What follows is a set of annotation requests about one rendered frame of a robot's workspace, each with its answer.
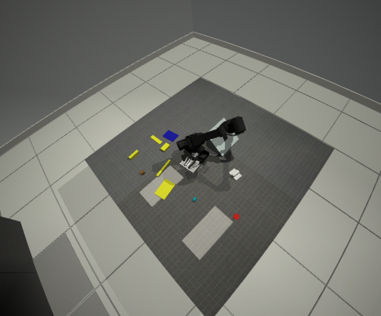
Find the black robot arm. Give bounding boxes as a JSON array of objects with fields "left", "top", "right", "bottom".
[{"left": 176, "top": 116, "right": 246, "bottom": 151}]

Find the blue flat rectangular plate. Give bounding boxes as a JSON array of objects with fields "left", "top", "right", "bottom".
[{"left": 163, "top": 130, "right": 179, "bottom": 142}]

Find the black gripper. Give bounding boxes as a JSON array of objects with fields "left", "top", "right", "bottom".
[{"left": 185, "top": 147, "right": 209, "bottom": 161}]

